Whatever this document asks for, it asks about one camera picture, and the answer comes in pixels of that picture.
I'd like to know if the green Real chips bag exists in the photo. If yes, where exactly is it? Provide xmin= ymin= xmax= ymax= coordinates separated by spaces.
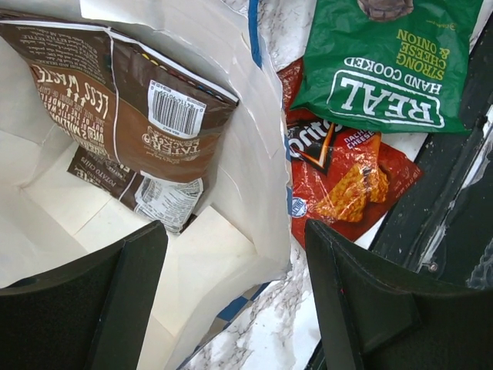
xmin=292 ymin=0 xmax=481 ymax=133

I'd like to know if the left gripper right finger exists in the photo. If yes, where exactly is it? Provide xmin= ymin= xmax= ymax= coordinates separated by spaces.
xmin=305 ymin=220 xmax=492 ymax=369

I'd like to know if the brown kettle chips bag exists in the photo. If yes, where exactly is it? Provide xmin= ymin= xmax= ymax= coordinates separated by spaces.
xmin=1 ymin=10 xmax=239 ymax=234

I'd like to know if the blue checkered paper bag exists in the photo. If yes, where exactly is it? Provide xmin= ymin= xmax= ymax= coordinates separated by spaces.
xmin=1 ymin=1 xmax=290 ymax=369

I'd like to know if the red Doritos chips bag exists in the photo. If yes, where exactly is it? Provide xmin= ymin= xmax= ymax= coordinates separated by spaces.
xmin=276 ymin=57 xmax=424 ymax=245

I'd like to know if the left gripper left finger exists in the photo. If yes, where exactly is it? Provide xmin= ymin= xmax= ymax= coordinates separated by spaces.
xmin=1 ymin=221 xmax=168 ymax=369

